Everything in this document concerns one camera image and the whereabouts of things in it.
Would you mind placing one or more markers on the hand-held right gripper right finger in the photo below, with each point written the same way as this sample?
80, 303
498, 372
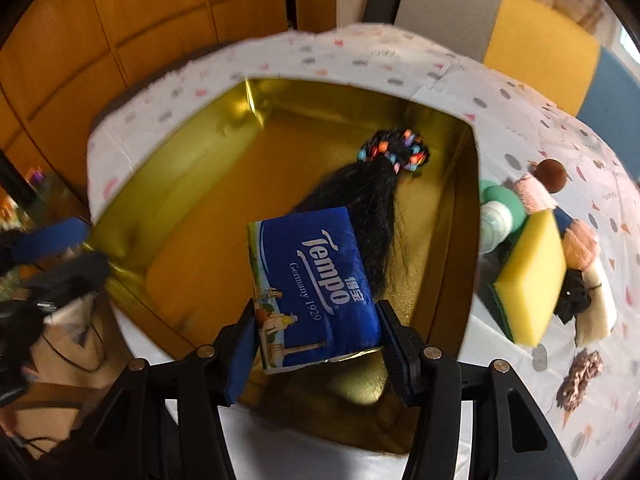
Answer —
400, 360

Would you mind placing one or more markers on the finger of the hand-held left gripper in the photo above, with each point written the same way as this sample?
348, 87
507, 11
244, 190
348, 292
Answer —
50, 240

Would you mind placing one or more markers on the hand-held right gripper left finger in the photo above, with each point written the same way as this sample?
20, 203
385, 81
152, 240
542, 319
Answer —
240, 355

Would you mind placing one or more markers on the brown box with gold lining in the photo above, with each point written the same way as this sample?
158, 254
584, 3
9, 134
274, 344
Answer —
200, 260

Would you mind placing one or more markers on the blue tissue pack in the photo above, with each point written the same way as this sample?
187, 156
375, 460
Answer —
310, 270

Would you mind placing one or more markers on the black scrunchie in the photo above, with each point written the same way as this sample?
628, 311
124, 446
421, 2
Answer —
575, 295

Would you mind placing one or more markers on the pink fluffy cloth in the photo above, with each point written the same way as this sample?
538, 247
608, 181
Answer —
537, 195

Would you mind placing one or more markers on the yellow sponge with green backing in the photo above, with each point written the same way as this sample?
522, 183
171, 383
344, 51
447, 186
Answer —
530, 280

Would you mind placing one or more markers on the black hair piece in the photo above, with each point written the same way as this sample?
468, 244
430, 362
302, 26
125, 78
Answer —
370, 210

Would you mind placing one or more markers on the clear bottle with green cap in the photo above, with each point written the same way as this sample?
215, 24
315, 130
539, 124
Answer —
497, 215

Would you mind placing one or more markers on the cream mesh cloth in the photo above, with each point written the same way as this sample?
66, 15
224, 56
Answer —
597, 315

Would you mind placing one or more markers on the pink orange striped cloth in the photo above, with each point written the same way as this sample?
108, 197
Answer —
580, 245

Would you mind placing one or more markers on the dark blue headband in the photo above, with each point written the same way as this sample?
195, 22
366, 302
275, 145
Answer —
563, 220

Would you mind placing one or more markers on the wooden cabinet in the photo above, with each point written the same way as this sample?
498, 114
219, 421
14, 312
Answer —
150, 10

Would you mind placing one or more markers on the patterned white tablecloth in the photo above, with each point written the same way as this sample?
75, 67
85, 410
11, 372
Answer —
350, 55

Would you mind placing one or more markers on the grey yellow blue chair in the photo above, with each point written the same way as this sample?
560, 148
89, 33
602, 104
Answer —
540, 35

